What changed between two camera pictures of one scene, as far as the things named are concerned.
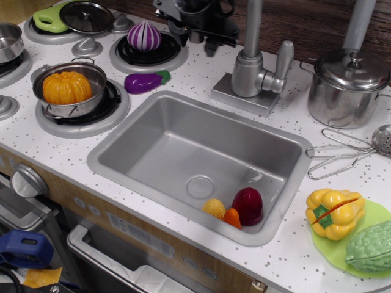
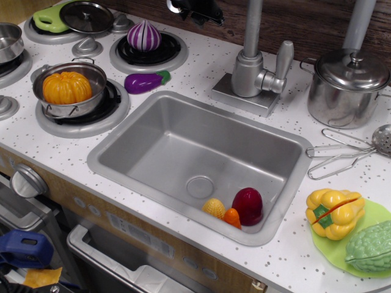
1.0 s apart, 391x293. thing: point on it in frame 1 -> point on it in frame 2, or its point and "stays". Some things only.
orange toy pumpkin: [66, 88] stays
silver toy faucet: [248, 87] stays
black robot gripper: [208, 21] -> [200, 10]
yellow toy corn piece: [215, 207] stays
